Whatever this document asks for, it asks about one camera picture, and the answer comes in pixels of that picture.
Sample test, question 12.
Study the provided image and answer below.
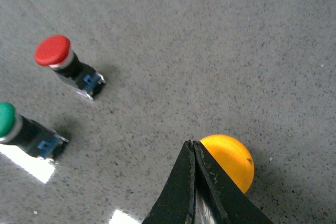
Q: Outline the green mushroom push button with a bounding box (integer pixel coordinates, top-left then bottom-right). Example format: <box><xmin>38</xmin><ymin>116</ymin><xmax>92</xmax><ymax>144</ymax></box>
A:
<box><xmin>1</xmin><ymin>102</ymin><xmax>69</xmax><ymax>159</ymax></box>

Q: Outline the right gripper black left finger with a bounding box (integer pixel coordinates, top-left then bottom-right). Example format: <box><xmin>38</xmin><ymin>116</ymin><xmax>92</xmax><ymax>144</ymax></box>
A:
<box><xmin>143</xmin><ymin>141</ymin><xmax>196</xmax><ymax>224</ymax></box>

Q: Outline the red mushroom push button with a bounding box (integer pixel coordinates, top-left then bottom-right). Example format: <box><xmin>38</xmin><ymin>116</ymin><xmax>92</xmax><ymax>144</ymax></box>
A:
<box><xmin>34</xmin><ymin>35</ymin><xmax>106</xmax><ymax>101</ymax></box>

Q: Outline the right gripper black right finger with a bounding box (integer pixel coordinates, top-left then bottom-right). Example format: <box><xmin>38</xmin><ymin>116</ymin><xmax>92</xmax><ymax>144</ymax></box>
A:
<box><xmin>193</xmin><ymin>141</ymin><xmax>272</xmax><ymax>224</ymax></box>

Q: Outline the yellow mushroom push button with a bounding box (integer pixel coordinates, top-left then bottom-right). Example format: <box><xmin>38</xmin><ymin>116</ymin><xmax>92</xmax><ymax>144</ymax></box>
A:
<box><xmin>201</xmin><ymin>134</ymin><xmax>255</xmax><ymax>193</ymax></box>

